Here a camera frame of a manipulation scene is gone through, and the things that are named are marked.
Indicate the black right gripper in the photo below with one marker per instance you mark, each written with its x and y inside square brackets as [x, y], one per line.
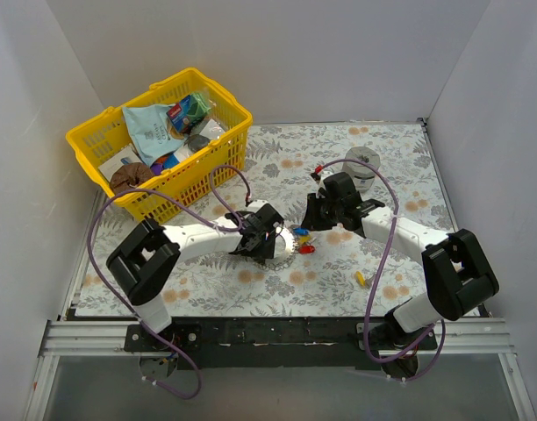
[318, 215]

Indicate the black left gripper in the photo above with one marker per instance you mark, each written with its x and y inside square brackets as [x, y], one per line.
[254, 239]

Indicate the red key tag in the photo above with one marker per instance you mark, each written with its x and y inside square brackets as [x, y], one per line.
[306, 249]

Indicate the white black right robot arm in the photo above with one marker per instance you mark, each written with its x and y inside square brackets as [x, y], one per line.
[457, 273]

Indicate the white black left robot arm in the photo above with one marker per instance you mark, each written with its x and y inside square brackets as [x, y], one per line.
[143, 262]

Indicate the floral table mat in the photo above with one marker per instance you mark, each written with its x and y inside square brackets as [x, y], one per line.
[279, 161]

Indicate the grey tape roll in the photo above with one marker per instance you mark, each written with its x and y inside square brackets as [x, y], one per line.
[362, 176]

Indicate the yellow headed loose key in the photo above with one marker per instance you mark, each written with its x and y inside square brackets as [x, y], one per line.
[363, 281]

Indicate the yellow plastic basket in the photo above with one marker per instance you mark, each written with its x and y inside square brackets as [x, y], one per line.
[210, 148]

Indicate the brown round pastry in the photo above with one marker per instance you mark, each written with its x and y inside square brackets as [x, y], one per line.
[130, 176]

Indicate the blue green sponge pack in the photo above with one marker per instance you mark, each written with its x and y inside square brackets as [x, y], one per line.
[188, 112]

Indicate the light blue chips bag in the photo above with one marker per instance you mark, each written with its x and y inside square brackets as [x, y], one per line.
[151, 132]

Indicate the white card box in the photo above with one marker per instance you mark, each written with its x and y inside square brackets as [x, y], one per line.
[125, 156]

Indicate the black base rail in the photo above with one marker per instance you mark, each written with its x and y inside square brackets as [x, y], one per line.
[270, 342]

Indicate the aluminium frame rail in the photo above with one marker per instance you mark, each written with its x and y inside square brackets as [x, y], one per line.
[467, 335]

